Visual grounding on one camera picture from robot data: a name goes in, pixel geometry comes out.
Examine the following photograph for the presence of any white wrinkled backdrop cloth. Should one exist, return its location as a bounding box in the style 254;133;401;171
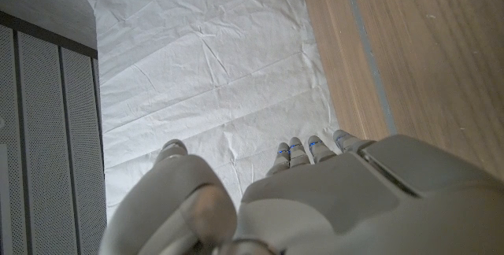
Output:
80;0;342;220

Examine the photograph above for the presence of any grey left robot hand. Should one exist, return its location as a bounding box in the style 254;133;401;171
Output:
98;128;504;255

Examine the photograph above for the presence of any grey perforated metal panelling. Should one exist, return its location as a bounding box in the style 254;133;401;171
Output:
0;10;108;255

